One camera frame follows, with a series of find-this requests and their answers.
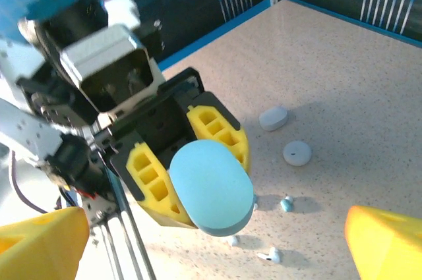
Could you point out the white earbud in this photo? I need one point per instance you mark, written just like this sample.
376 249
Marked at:
273 255
233 241

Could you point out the light blue earbud case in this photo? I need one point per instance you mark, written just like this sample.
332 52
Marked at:
211 187

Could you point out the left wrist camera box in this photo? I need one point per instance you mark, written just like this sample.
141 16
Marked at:
108 62

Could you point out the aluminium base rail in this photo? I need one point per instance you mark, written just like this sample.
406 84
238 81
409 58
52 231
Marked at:
132 253

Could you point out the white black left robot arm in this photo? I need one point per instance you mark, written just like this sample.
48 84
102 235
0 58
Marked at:
29 128

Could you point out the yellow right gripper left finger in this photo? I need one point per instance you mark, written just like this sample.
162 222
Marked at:
39 247

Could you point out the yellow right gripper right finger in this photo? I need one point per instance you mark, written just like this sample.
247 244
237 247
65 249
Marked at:
389 247

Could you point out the white oval earbud case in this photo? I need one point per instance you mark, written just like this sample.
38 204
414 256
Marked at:
273 118

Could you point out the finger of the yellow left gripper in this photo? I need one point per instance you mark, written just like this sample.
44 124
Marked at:
217 125
148 174

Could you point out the light blue earbud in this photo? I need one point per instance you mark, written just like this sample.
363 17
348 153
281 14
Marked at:
286 205

